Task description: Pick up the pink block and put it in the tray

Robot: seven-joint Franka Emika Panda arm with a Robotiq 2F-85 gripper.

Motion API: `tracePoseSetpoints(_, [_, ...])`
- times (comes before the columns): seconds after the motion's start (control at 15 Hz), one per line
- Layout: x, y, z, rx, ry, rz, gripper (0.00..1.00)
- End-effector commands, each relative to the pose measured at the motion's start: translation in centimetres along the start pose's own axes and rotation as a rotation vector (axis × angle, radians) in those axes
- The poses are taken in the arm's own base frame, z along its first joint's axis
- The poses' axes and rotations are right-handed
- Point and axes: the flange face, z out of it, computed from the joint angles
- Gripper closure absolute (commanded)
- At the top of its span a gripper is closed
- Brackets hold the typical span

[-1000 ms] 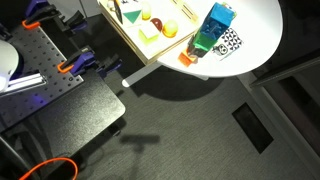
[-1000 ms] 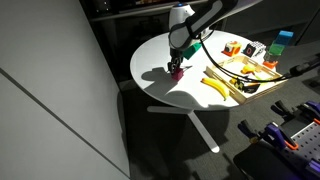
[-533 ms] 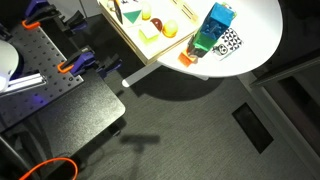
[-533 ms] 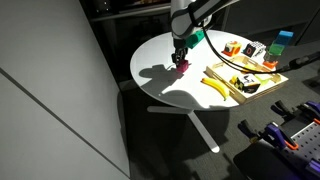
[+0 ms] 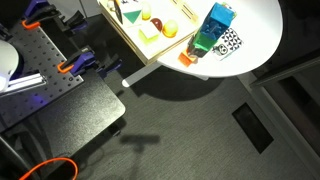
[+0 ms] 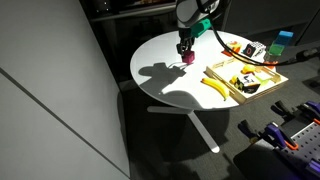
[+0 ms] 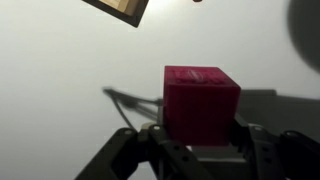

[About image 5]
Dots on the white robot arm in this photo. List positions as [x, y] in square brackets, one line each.
[6, 63]

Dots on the orange block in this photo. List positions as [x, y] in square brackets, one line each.
[186, 58]

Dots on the pale yellow-green square block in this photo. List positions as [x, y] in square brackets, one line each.
[149, 34]

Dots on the yellow dome block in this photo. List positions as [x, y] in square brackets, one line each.
[170, 28]

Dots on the translucent green block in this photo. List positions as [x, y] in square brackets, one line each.
[204, 41]

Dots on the dark red dome block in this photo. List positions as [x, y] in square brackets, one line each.
[157, 24]

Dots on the wooden tray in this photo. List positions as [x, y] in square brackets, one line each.
[166, 13]

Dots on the pale yellow small block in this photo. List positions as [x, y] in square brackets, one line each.
[146, 10]

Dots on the translucent blue block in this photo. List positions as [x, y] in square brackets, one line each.
[218, 18]

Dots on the white table base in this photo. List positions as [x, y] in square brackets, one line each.
[146, 73]

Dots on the black white geometric cube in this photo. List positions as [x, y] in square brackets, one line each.
[228, 43]

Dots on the black cart platform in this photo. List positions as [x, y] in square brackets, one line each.
[80, 110]

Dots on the purple black spring clamp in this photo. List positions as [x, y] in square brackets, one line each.
[81, 61]
[38, 11]

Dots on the black floor hatch cover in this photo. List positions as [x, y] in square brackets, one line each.
[252, 127]

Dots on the black perforated breadboard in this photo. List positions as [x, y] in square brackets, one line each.
[40, 96]

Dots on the dark shelving unit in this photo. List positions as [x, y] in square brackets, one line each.
[286, 71]

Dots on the silver aluminium extrusion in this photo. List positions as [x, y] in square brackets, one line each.
[23, 83]

